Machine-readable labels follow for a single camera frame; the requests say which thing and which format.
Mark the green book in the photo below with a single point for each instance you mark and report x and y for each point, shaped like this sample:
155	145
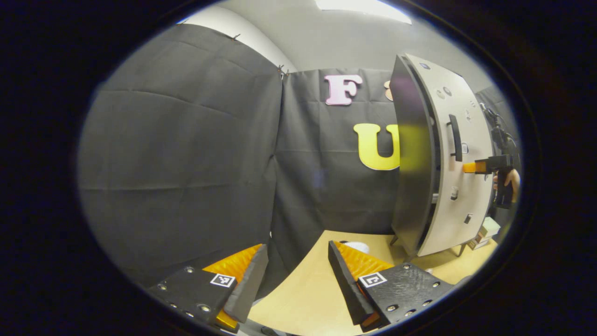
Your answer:
489	227

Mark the white fluffy ball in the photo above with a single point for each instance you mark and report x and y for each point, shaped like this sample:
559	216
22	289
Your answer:
359	246

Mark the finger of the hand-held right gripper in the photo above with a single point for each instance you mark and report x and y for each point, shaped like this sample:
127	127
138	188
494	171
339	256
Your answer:
473	167

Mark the black backdrop cloth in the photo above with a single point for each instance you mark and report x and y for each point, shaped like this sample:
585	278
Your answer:
186	163

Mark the large ceiling light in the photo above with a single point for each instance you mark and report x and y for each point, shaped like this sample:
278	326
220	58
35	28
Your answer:
359	7

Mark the beige cabinet door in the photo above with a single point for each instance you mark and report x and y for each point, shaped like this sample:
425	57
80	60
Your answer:
471	140

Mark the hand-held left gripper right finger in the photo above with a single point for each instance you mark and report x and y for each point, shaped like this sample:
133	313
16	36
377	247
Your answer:
344	284

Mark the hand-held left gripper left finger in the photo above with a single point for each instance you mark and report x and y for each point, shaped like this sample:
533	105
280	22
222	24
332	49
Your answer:
254	275

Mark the grey cabinet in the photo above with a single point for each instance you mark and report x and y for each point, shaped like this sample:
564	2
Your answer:
410	186

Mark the brown book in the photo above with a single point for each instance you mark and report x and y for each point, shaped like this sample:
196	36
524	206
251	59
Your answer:
478	242

